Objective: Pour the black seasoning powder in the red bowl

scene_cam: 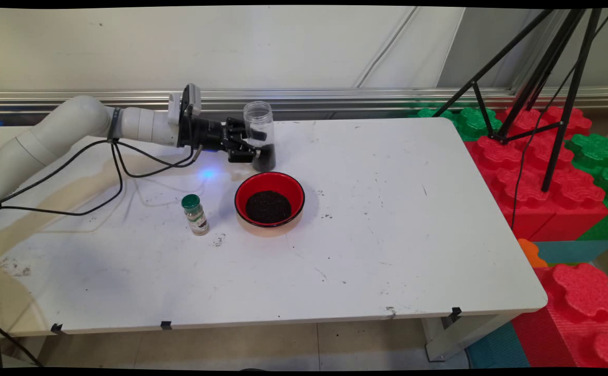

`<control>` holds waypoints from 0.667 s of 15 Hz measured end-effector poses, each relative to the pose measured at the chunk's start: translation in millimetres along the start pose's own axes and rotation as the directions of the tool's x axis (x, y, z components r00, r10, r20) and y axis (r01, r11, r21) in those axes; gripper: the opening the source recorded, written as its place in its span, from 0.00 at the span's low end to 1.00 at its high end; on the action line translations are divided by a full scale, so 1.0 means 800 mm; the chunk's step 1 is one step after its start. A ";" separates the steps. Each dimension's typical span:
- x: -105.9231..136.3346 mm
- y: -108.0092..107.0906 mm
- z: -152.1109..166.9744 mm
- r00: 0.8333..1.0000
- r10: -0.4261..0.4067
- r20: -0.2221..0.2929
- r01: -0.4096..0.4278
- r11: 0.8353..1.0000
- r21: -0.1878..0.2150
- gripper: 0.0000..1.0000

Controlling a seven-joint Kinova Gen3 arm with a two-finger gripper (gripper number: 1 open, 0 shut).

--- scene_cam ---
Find aluminium wall rail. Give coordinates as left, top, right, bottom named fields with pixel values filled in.
left=0, top=88, right=608, bottom=114

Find green studded foam block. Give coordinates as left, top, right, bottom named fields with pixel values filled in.
left=565, top=133, right=608, bottom=242
left=407, top=102, right=503, bottom=143

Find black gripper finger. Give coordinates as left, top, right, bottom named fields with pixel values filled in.
left=227, top=140, right=259, bottom=164
left=225, top=117, right=268, bottom=143

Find clear plastic jar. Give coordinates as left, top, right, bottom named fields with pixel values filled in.
left=243, top=101, right=276, bottom=173

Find orange foam piece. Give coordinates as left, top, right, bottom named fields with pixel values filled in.
left=517, top=238, right=549, bottom=268

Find black cable strap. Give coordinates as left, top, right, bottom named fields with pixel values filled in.
left=107, top=107, right=123, bottom=142

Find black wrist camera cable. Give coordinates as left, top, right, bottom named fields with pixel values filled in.
left=0, top=137, right=204, bottom=216

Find black seeds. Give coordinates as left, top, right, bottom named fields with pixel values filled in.
left=252, top=144, right=276, bottom=172
left=245, top=191, right=293, bottom=224

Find red studded foam block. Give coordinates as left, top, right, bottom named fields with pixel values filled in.
left=463, top=107, right=608, bottom=242
left=512, top=263, right=608, bottom=369

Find spice bottle with green cap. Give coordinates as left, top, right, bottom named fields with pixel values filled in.
left=181, top=194, right=211, bottom=236

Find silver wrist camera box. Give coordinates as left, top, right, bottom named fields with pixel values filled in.
left=167, top=84, right=203, bottom=128

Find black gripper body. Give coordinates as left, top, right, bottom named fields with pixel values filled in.
left=178, top=116, right=231, bottom=153

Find white table leg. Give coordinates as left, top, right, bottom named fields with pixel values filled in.
left=422, top=312, right=516, bottom=362

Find teal foam block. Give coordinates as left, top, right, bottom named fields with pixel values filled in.
left=534, top=239, right=608, bottom=266

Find black tripod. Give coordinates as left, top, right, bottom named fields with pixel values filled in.
left=432, top=8, right=605, bottom=193

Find teal foam mat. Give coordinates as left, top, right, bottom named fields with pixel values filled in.
left=465, top=321, right=530, bottom=369

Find red bowl with black rim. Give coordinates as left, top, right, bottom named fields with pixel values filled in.
left=235, top=171, right=306, bottom=237

